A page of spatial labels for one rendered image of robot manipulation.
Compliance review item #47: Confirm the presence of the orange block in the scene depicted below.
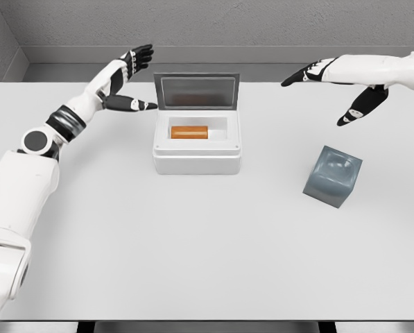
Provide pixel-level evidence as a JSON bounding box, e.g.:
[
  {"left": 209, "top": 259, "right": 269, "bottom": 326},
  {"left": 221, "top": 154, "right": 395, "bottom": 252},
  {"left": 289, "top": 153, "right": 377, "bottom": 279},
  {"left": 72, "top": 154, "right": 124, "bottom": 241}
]
[{"left": 171, "top": 125, "right": 209, "bottom": 140}]

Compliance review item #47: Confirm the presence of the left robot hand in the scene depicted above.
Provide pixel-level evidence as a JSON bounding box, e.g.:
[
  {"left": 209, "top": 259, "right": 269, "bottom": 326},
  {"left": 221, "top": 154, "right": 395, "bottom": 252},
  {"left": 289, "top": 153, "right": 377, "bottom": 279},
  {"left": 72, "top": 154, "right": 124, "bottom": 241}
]
[{"left": 83, "top": 44, "right": 159, "bottom": 113}]

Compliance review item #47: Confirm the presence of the grey hinged box lid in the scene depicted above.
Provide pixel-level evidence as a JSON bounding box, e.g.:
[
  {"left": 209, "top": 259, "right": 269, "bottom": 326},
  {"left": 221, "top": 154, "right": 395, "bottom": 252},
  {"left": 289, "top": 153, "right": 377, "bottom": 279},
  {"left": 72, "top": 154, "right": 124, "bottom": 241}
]
[{"left": 153, "top": 72, "right": 241, "bottom": 112}]

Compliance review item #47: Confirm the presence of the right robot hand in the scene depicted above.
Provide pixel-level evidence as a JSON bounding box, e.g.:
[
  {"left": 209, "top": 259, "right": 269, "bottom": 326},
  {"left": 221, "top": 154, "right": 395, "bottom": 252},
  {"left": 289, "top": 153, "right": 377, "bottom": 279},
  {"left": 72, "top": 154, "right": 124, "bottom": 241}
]
[{"left": 280, "top": 55, "right": 390, "bottom": 127}]

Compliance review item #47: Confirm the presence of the grey cube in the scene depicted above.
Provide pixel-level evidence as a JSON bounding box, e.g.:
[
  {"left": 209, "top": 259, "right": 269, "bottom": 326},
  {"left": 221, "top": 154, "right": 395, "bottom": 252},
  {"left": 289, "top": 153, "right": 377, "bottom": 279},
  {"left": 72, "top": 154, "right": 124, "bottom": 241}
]
[{"left": 302, "top": 145, "right": 363, "bottom": 210}]

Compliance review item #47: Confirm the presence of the white open box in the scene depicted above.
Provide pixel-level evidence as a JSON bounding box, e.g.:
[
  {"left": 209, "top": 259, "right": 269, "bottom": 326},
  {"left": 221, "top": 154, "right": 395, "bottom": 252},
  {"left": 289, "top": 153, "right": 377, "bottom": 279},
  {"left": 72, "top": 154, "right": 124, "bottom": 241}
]
[{"left": 152, "top": 109, "right": 243, "bottom": 176}]

